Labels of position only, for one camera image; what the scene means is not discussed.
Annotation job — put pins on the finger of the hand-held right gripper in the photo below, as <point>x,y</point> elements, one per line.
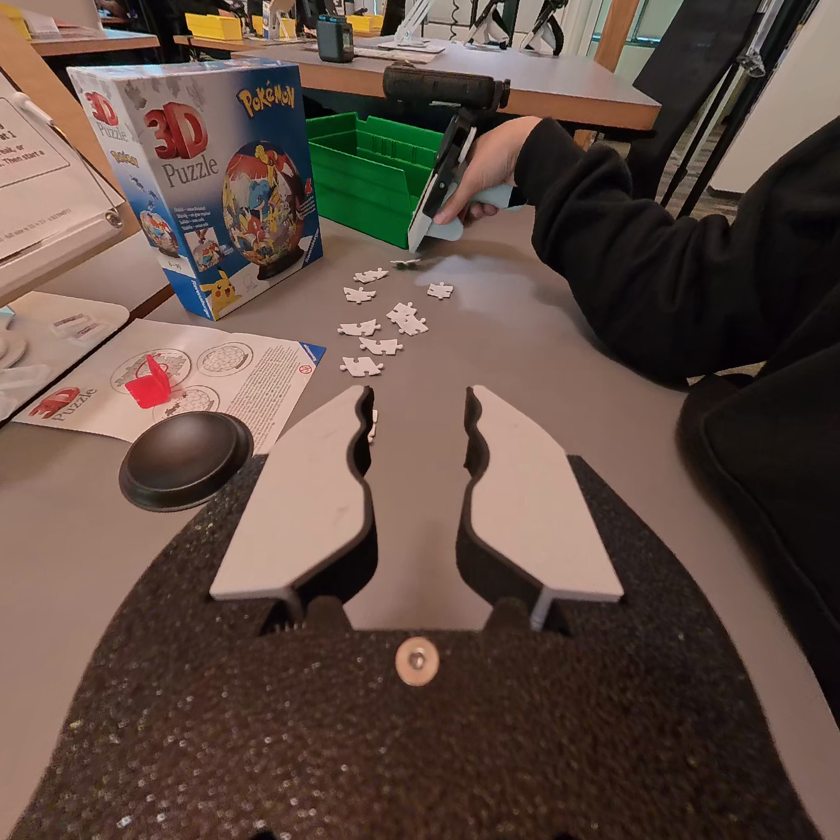
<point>446,170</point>
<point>445,231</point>

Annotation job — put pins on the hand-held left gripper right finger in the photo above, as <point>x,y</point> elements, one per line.
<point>535,512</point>

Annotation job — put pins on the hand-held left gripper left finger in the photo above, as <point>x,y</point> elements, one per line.
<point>295,512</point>

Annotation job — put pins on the single curved puzzle piece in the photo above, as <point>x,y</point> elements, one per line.
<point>405,263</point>

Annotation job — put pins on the spread of white puzzle pieces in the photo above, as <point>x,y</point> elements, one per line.
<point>361,366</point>

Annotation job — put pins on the person's right forearm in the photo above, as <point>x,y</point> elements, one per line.
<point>656,262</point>

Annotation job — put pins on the black round ball stand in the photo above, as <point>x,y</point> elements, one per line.
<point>184,459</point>

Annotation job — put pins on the blue puzzle box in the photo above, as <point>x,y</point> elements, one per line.
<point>197,197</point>

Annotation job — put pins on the person's right hand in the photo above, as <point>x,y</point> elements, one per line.
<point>492,157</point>

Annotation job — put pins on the white stand base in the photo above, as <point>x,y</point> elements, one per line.
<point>413,51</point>

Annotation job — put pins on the green plastic bin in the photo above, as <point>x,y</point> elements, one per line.
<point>354,184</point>

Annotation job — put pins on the small yellow bin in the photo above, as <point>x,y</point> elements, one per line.
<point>213,26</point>
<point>364,23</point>

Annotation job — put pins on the black box device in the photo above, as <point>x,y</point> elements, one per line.
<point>334,39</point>

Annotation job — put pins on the grey table with wooden edge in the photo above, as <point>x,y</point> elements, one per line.
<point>558,85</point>

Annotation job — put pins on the folded instruction leaflet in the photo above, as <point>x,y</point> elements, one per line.
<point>262,374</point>

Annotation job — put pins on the red plastic clip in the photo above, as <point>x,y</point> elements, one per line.
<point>148,390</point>

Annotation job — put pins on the person's black jacket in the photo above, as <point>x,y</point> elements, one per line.
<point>787,459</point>

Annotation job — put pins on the white board stand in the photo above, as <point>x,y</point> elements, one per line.
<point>105,315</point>

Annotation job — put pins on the black tripod with dark cloth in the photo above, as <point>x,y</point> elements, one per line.
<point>722,65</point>

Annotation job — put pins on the instruction sheet on clipboard stand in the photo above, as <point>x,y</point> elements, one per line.
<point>39,197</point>

